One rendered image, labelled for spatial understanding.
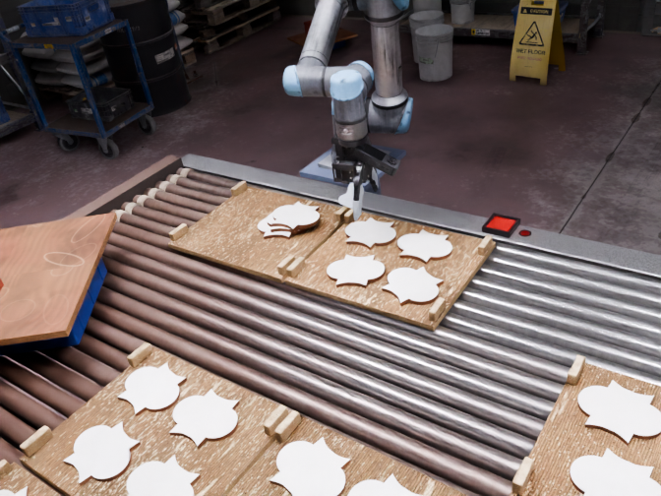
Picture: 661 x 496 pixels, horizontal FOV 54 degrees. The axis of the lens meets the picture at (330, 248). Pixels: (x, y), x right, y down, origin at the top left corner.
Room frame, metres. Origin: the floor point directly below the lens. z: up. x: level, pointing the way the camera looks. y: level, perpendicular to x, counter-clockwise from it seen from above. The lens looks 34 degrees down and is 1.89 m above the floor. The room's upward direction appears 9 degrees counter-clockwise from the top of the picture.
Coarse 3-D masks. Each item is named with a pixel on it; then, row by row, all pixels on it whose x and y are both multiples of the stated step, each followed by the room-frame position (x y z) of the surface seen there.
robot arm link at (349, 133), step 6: (366, 120) 1.45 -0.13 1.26; (336, 126) 1.45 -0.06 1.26; (342, 126) 1.43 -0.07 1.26; (348, 126) 1.43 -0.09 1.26; (354, 126) 1.43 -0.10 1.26; (360, 126) 1.43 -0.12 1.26; (366, 126) 1.45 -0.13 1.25; (336, 132) 1.46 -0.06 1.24; (342, 132) 1.44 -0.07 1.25; (348, 132) 1.43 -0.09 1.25; (354, 132) 1.43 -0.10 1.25; (360, 132) 1.43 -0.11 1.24; (366, 132) 1.44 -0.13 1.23; (342, 138) 1.44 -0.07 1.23; (348, 138) 1.43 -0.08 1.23; (354, 138) 1.43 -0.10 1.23; (360, 138) 1.43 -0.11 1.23
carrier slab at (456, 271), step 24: (360, 216) 1.56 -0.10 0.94; (336, 240) 1.45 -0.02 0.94; (456, 240) 1.36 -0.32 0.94; (480, 240) 1.35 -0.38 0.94; (312, 264) 1.36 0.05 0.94; (384, 264) 1.31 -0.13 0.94; (408, 264) 1.30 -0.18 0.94; (432, 264) 1.28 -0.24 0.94; (456, 264) 1.26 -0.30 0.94; (480, 264) 1.26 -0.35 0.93; (312, 288) 1.26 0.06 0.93; (336, 288) 1.24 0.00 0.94; (360, 288) 1.23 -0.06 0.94; (456, 288) 1.17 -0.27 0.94; (384, 312) 1.13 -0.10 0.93; (408, 312) 1.12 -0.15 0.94
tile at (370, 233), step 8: (352, 224) 1.50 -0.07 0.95; (360, 224) 1.49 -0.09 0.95; (368, 224) 1.49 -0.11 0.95; (376, 224) 1.48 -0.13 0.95; (384, 224) 1.47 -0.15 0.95; (392, 224) 1.47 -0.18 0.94; (352, 232) 1.46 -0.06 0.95; (360, 232) 1.45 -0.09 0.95; (368, 232) 1.45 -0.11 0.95; (376, 232) 1.44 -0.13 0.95; (384, 232) 1.43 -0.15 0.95; (392, 232) 1.43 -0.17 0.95; (352, 240) 1.42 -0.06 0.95; (360, 240) 1.42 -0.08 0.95; (368, 240) 1.41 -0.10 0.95; (376, 240) 1.40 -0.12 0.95; (384, 240) 1.40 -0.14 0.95; (392, 240) 1.40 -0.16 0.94; (368, 248) 1.39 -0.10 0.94
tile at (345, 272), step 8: (368, 256) 1.34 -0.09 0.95; (336, 264) 1.33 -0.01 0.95; (344, 264) 1.32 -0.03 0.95; (352, 264) 1.32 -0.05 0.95; (360, 264) 1.31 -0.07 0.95; (368, 264) 1.31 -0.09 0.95; (376, 264) 1.30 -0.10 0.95; (328, 272) 1.30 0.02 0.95; (336, 272) 1.29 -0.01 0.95; (344, 272) 1.29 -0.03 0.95; (352, 272) 1.28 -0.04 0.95; (360, 272) 1.28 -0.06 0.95; (368, 272) 1.27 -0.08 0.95; (376, 272) 1.27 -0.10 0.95; (384, 272) 1.27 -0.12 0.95; (336, 280) 1.27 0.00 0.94; (344, 280) 1.25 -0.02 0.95; (352, 280) 1.25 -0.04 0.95; (360, 280) 1.24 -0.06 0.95; (368, 280) 1.25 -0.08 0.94; (376, 280) 1.25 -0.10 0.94
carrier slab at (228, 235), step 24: (264, 192) 1.79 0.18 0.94; (216, 216) 1.69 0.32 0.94; (240, 216) 1.66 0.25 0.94; (264, 216) 1.64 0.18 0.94; (192, 240) 1.57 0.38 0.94; (216, 240) 1.55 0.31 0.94; (240, 240) 1.53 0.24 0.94; (264, 240) 1.51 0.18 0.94; (288, 240) 1.49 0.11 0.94; (312, 240) 1.47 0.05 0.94; (240, 264) 1.41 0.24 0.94; (264, 264) 1.40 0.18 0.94
